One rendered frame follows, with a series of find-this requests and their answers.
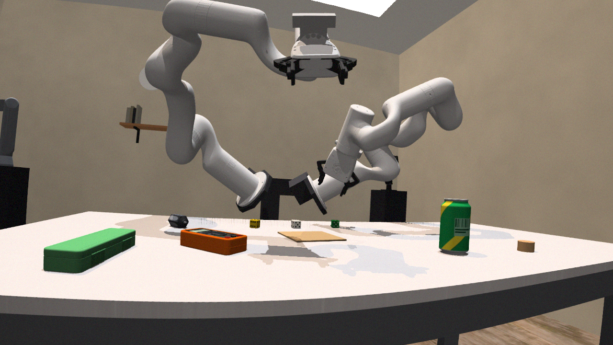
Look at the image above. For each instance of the brown cylinder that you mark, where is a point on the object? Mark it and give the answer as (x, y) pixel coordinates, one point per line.
(525, 246)

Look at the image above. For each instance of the green pencil case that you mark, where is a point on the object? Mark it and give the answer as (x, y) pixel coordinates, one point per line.
(79, 254)

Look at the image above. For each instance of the orange multimeter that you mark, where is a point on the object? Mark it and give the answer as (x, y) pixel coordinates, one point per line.
(215, 241)

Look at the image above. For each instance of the green soda can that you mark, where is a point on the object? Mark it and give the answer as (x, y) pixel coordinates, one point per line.
(455, 226)

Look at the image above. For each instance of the tan flat mat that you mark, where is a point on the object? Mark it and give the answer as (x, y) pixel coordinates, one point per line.
(310, 236)

